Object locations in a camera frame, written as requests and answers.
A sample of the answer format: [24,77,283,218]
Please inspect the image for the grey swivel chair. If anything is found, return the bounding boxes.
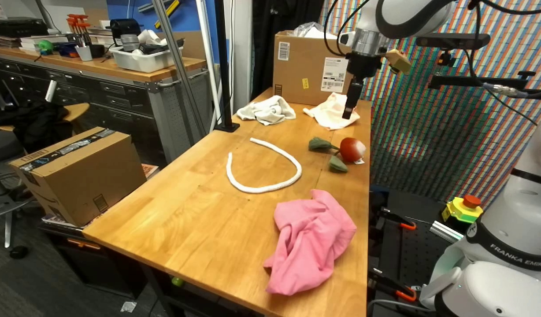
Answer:
[0,125,38,260]

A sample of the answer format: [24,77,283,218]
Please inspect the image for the white rope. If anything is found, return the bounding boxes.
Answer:
[225,135,306,195]

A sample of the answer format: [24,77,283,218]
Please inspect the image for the pink shirt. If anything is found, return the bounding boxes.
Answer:
[263,186,360,297]

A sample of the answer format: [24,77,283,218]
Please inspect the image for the red radish plush toy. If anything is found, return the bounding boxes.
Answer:
[307,133,369,176]

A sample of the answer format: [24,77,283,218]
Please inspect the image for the red tool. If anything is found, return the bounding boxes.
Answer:
[66,12,91,31]

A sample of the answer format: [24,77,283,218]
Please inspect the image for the cardboard box with black tape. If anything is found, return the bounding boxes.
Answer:
[10,125,149,227]

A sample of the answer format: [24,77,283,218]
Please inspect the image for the yellow emergency stop button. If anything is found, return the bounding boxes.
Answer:
[441,191,487,225]

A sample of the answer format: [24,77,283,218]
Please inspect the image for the round wooden stool top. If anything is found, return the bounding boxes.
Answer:
[62,100,92,123]

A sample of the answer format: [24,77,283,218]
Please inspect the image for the black pole stand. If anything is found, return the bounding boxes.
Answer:
[214,0,242,132]

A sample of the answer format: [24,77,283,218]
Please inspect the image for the black device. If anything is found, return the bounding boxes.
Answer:
[108,15,144,42]

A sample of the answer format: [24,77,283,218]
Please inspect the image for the wooden workbench with drawers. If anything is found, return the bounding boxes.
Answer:
[0,42,212,163]

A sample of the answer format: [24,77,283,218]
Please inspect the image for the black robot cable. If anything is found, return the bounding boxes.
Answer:
[322,0,541,125]

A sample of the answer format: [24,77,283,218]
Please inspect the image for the green plastic item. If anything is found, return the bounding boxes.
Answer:
[36,36,57,56]

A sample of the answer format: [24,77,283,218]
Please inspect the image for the cardboard box with barcode labels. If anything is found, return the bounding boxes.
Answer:
[274,28,367,107]

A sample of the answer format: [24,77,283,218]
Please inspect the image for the black stereo camera bar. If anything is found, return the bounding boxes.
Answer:
[415,31,494,51]

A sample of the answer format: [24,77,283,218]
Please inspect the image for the white pole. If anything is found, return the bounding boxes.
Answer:
[193,0,226,132]

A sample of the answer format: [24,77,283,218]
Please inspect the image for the silver metal pole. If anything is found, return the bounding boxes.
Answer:
[151,0,214,146]

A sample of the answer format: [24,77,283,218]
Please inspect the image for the white plastic bin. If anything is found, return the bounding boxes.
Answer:
[108,42,179,73]

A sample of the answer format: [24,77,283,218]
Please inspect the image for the white towel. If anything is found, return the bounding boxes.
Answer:
[235,93,299,126]

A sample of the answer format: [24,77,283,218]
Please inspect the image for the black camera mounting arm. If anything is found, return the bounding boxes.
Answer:
[427,49,541,102]

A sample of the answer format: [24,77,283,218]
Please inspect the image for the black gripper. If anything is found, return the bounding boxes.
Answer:
[341,51,383,119]

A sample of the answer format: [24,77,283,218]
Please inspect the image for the black jacket heap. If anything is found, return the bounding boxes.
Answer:
[11,96,73,153]

